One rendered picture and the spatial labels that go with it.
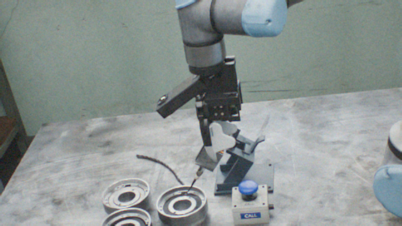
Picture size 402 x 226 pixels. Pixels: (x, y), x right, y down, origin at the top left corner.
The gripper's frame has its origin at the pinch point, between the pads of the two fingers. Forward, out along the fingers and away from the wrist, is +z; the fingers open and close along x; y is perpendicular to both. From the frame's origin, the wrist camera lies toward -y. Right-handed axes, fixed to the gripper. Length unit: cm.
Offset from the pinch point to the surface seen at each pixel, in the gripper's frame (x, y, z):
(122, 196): 1.6, -21.6, 11.1
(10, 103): 148, -125, 60
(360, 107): 36, 32, 13
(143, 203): -2.7, -15.7, 9.8
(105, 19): 154, -69, 24
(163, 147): 23.4, -16.6, 13.0
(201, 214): -6.4, -3.0, 10.6
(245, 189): -5.4, 6.4, 5.8
